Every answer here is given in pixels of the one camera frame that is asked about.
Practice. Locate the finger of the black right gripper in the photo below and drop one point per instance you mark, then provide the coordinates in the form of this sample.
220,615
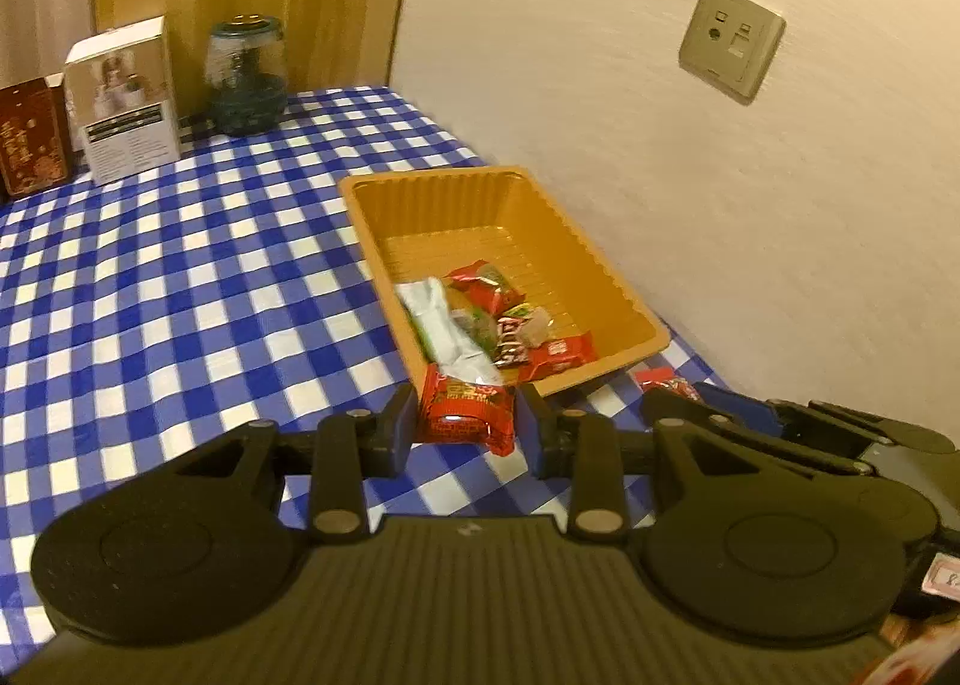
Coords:
824,426
841,478

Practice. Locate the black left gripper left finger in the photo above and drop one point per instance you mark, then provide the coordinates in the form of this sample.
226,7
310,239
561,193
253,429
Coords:
349,448

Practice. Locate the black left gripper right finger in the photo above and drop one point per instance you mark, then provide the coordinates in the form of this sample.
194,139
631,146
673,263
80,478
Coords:
584,449

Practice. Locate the dark red candy packet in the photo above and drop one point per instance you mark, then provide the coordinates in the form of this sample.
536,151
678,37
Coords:
511,352

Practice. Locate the clear brown cube candy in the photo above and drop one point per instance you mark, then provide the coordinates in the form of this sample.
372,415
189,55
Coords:
536,328

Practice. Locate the white green snack pouch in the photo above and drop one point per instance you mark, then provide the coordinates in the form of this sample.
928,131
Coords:
457,355

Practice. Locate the large red snack packet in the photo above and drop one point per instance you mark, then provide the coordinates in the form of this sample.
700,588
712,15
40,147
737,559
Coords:
486,287

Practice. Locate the small red candy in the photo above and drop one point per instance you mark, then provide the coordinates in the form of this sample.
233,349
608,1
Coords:
665,378

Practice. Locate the clear grey seed packet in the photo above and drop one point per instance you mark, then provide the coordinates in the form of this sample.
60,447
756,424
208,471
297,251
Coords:
480,326

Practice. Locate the person right hand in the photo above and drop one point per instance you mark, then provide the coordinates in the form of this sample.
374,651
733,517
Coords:
920,646

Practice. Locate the blue white checkered tablecloth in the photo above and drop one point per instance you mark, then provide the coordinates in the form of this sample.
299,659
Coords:
144,317

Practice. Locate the orange plastic tray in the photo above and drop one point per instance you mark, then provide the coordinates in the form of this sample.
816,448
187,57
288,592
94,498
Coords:
426,223

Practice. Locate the white product box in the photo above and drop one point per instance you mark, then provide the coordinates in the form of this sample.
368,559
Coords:
119,96

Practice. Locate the green glass jar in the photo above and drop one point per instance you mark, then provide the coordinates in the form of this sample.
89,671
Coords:
245,74

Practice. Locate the red gold gift box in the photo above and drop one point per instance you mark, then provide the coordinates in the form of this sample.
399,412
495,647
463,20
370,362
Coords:
36,142

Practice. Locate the network wall outlet plate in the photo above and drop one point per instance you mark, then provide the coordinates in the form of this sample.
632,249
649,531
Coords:
730,44

